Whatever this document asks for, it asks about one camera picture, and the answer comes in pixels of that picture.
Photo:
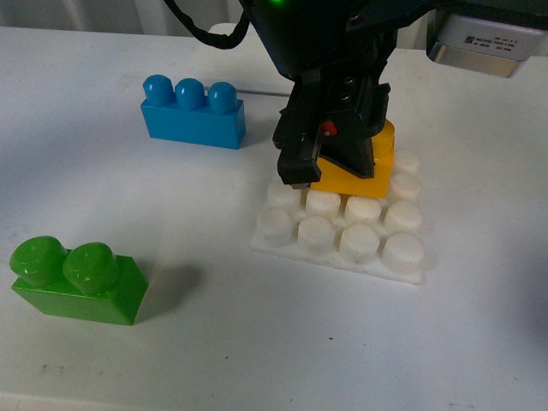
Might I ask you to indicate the blue three-stud block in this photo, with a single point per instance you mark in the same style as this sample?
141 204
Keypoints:
187 112

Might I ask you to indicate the white lamp with flat base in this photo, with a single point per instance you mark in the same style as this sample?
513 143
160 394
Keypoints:
247 67

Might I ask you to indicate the yellow two-stud block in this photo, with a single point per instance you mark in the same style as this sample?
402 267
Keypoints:
337 180

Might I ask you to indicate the white studded base plate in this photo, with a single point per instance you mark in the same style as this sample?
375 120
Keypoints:
377 237

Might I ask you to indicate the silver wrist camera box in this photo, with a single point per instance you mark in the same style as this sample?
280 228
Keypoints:
481 46

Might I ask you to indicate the green two-stud block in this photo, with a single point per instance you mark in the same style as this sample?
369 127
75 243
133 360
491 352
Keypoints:
89 282

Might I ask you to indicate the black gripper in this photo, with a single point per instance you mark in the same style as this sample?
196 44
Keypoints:
308 39

